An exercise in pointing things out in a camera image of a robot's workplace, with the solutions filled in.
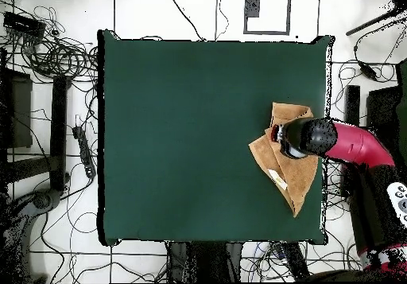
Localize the black power adapter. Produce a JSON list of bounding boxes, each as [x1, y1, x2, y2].
[[358, 61, 380, 82]]

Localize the black power strip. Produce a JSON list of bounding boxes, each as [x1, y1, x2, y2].
[[72, 125, 97, 179]]

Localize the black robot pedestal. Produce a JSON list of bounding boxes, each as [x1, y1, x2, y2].
[[166, 241, 244, 283]]

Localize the black stand bar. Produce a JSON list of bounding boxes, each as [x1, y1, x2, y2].
[[5, 74, 71, 192], [344, 84, 361, 127]]

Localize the tangled black cables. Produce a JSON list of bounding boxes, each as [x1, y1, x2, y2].
[[0, 0, 99, 86], [241, 241, 362, 282]]

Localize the black tripod leg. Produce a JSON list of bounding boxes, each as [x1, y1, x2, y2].
[[345, 0, 407, 37]]

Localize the black box device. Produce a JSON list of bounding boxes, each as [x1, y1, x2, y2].
[[2, 10, 48, 39]]

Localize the gray square frame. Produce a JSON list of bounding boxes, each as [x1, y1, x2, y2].
[[243, 0, 293, 37]]

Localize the gray chair base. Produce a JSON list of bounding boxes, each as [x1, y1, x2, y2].
[[0, 188, 62, 283]]

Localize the dark green table cloth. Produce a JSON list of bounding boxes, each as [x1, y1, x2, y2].
[[97, 29, 335, 247]]

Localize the yellow-orange terry towel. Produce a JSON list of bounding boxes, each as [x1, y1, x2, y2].
[[247, 101, 320, 218]]

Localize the black flat panel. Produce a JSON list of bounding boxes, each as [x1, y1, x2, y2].
[[365, 85, 402, 145], [0, 68, 33, 150]]

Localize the small gray square plate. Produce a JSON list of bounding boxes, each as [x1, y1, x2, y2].
[[246, 0, 262, 18]]

